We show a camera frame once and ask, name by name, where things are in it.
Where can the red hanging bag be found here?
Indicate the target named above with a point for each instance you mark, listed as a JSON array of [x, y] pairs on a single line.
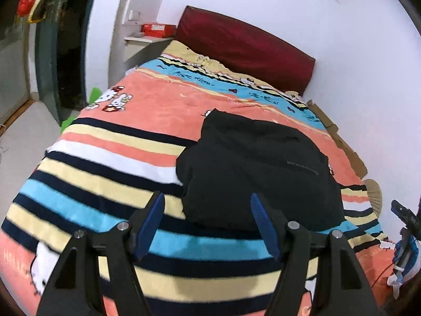
[[31, 1]]

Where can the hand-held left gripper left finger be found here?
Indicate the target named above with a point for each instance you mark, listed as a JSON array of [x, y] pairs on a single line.
[[148, 227]]

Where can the green plastic object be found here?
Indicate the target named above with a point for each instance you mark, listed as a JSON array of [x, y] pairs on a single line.
[[93, 95]]

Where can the blue white object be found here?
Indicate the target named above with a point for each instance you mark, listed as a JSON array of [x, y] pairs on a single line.
[[406, 256]]

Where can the dark red headboard cushion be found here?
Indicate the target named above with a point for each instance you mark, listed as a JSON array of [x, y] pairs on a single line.
[[243, 46]]

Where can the white wall shelf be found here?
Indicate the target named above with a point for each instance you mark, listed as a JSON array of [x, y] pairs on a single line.
[[144, 40]]

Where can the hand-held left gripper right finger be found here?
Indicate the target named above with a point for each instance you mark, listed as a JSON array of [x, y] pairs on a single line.
[[266, 227]]

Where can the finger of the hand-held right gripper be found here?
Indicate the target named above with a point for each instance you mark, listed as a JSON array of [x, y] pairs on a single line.
[[404, 214]]

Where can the striped cartoon printed blanket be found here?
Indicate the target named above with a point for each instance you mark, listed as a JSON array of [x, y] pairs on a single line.
[[148, 121]]

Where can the black hooded jacket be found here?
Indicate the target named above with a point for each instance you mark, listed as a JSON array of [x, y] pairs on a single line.
[[256, 171]]

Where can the brown cardboard sheet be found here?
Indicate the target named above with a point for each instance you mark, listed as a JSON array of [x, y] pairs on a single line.
[[342, 144]]

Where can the beige woven fan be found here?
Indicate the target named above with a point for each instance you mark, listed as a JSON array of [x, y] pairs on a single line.
[[374, 196]]

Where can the red flat box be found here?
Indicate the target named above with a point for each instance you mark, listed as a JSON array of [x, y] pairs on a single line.
[[158, 30]]

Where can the dark green door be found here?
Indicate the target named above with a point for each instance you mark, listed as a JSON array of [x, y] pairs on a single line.
[[65, 56]]

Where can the white wall switch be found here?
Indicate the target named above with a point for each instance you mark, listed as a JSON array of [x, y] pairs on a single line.
[[134, 15]]

